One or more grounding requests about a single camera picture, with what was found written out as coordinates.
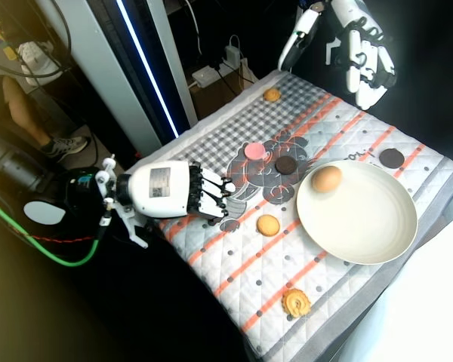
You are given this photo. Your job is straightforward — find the round butter cookie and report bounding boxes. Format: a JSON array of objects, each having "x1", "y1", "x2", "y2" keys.
[{"x1": 256, "y1": 214, "x2": 281, "y2": 238}]

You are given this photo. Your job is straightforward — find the cardboard box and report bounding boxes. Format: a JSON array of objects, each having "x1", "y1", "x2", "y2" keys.
[{"x1": 188, "y1": 71, "x2": 257, "y2": 120}]

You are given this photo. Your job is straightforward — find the brown egg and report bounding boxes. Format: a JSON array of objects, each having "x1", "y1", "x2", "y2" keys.
[{"x1": 311, "y1": 164, "x2": 344, "y2": 194}]

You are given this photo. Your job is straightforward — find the thin red cable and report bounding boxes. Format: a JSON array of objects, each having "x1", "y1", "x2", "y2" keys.
[{"x1": 7, "y1": 222, "x2": 97, "y2": 244}]

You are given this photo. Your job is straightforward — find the white power adapter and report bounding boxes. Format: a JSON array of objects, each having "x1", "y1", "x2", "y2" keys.
[{"x1": 224, "y1": 35, "x2": 242, "y2": 67}]

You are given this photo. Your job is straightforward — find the pink sandwich cookie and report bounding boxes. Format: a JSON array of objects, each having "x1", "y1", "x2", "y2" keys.
[{"x1": 243, "y1": 143, "x2": 267, "y2": 161}]

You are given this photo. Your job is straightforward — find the chocolate sandwich cookie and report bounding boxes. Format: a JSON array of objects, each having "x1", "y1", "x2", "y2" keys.
[{"x1": 274, "y1": 155, "x2": 297, "y2": 176}]

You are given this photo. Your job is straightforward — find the thick black cable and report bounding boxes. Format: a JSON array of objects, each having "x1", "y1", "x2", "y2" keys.
[{"x1": 0, "y1": 0, "x2": 73, "y2": 79}]

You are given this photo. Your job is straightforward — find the white pillar with blue light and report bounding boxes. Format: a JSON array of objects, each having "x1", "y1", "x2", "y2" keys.
[{"x1": 35, "y1": 0, "x2": 199, "y2": 155}]

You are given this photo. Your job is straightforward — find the plain chocolate round cookie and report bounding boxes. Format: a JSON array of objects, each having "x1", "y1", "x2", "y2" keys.
[{"x1": 378, "y1": 148, "x2": 404, "y2": 169}]

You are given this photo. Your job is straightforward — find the white power strip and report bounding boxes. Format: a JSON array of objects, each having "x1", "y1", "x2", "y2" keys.
[{"x1": 190, "y1": 62, "x2": 250, "y2": 90}]

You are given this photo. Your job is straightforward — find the person's leg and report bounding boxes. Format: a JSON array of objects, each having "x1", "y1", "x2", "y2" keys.
[{"x1": 2, "y1": 75, "x2": 90, "y2": 164}]

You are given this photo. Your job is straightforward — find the green cable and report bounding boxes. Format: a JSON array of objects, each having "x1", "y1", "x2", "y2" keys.
[{"x1": 0, "y1": 194, "x2": 101, "y2": 268}]

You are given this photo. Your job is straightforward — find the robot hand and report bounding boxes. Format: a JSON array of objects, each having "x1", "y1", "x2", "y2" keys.
[
  {"x1": 127, "y1": 160, "x2": 237, "y2": 222},
  {"x1": 277, "y1": 0, "x2": 398, "y2": 111}
]

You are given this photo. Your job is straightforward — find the grey quilt with bear print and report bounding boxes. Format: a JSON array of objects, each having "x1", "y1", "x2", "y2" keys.
[{"x1": 150, "y1": 69, "x2": 453, "y2": 362}]

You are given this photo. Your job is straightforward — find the white round plate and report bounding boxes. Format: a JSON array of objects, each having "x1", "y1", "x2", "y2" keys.
[{"x1": 296, "y1": 160, "x2": 419, "y2": 265}]

